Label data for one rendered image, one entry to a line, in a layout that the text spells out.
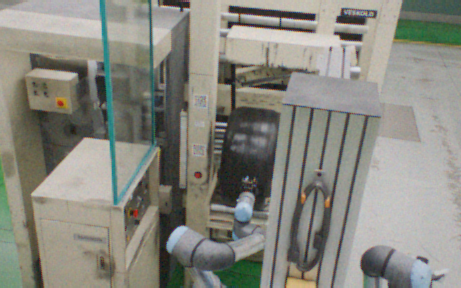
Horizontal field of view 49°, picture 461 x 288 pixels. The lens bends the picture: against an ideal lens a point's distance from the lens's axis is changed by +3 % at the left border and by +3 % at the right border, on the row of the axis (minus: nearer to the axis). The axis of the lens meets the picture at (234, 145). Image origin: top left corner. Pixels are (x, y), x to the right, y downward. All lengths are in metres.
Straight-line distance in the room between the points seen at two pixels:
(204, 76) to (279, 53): 0.45
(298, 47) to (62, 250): 1.53
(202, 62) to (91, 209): 0.88
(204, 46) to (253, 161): 0.62
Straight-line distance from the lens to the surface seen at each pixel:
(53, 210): 2.32
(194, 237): 1.90
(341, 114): 1.27
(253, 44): 2.68
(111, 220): 2.24
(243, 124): 2.53
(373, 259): 1.94
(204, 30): 2.43
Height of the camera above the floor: 2.52
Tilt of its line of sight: 28 degrees down
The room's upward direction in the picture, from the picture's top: 4 degrees clockwise
